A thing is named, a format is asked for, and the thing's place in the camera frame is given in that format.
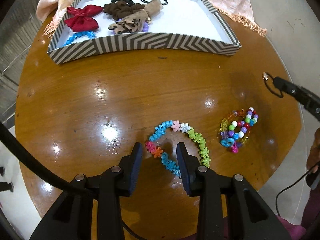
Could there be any transparent rainbow heart bracelet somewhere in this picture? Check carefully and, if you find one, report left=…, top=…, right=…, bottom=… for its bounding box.
left=219, top=109, right=251, bottom=154

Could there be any multicolour flower bead bracelet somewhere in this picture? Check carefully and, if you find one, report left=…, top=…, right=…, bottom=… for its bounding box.
left=145, top=120, right=211, bottom=177

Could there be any person's right hand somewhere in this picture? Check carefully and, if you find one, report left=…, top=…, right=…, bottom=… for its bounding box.
left=306, top=128, right=320, bottom=173

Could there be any leopard print bow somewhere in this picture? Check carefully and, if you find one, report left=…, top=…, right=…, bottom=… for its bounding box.
left=108, top=0, right=163, bottom=34

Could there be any striped black white tray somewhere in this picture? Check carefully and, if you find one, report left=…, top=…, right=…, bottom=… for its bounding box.
left=47, top=0, right=241, bottom=64

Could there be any red satin bow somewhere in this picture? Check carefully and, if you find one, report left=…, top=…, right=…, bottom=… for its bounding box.
left=64, top=4, right=103, bottom=33

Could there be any brown scrunchie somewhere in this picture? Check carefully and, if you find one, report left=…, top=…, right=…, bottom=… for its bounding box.
left=103, top=0, right=145, bottom=21

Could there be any black cable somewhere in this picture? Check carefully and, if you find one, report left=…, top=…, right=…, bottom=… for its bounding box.
left=0, top=122, right=320, bottom=240

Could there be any blue bead bracelet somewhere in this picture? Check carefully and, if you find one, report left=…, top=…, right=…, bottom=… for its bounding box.
left=62, top=30, right=97, bottom=47

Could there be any purple bead bracelet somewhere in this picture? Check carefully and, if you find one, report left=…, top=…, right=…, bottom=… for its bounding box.
left=111, top=17, right=150, bottom=35

